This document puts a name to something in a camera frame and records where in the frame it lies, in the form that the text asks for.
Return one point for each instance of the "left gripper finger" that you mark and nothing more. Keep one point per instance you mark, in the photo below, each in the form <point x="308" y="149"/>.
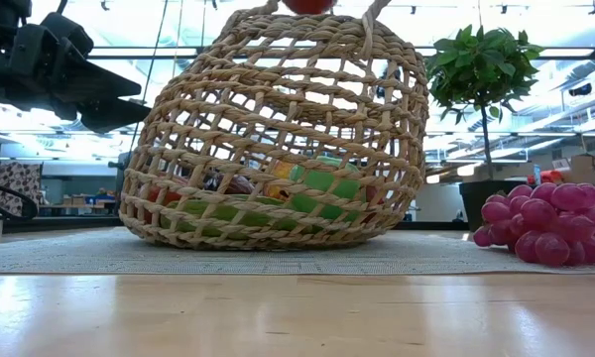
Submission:
<point x="84" y="79"/>
<point x="114" y="114"/>

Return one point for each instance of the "red yellow apple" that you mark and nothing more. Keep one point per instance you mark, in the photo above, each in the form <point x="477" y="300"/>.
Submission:
<point x="166" y="196"/>

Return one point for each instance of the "green cucumber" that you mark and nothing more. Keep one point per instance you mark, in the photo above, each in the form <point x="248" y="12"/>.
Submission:
<point x="223" y="212"/>

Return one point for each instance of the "yellow lemon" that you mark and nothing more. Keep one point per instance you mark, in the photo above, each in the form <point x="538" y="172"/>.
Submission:
<point x="280" y="171"/>

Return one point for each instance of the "woven seagrass basket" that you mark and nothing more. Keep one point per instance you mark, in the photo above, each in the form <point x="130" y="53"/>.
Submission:
<point x="297" y="35"/>

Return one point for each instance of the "green apple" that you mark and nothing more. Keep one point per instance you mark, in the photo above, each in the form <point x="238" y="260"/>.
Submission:
<point x="322" y="181"/>

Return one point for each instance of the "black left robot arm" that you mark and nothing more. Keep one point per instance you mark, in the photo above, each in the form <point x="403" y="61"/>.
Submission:
<point x="5" y="7"/>

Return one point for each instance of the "brown patterned cushion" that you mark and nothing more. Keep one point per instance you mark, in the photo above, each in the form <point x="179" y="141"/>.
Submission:
<point x="15" y="186"/>

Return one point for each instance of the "grey woven placemat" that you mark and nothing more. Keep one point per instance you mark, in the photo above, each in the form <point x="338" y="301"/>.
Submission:
<point x="79" y="258"/>

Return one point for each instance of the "green artificial tree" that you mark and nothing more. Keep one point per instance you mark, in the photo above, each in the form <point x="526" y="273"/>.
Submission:
<point x="481" y="69"/>

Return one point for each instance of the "black plant pot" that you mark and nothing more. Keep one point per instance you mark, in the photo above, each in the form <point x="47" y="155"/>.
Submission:
<point x="476" y="203"/>

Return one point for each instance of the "purple grape bunch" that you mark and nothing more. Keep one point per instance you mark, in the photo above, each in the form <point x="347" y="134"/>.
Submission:
<point x="540" y="213"/>

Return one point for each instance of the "red plastic container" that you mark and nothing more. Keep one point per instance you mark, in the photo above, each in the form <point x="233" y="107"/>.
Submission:
<point x="548" y="177"/>

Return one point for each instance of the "cardboard box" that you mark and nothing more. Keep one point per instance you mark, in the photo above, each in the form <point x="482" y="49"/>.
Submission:
<point x="592" y="168"/>

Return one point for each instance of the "small black hung camera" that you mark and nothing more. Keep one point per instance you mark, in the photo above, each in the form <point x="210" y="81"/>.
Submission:
<point x="581" y="90"/>

